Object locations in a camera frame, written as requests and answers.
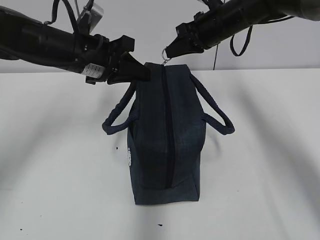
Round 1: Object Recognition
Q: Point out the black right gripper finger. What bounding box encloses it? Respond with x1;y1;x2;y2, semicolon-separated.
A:
185;45;205;55
166;37;198;58

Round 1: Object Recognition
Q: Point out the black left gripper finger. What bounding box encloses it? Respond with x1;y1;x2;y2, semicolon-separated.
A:
109;35;135;53
106;52;151;85

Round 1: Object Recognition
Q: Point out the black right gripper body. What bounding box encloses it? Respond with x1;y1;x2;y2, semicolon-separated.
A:
176;11;208;50

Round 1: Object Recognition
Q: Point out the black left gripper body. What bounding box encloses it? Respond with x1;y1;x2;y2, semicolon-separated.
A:
72;34;123;85

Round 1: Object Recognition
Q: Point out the metal zipper pull ring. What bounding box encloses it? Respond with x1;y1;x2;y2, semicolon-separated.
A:
160;46;173;67

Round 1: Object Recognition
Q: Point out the dark blue fabric lunch bag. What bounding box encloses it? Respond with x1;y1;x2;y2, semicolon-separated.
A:
102;62;235;206

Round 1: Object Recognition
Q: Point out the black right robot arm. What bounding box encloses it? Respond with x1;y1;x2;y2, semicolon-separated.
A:
165;0;320;59

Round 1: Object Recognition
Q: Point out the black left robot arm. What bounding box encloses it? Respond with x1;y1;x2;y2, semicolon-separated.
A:
0;6;151;85

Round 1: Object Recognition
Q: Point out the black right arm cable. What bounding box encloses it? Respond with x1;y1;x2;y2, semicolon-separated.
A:
229;14;296;57

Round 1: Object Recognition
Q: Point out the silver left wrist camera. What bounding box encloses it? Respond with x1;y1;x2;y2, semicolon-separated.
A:
77;0;104;34

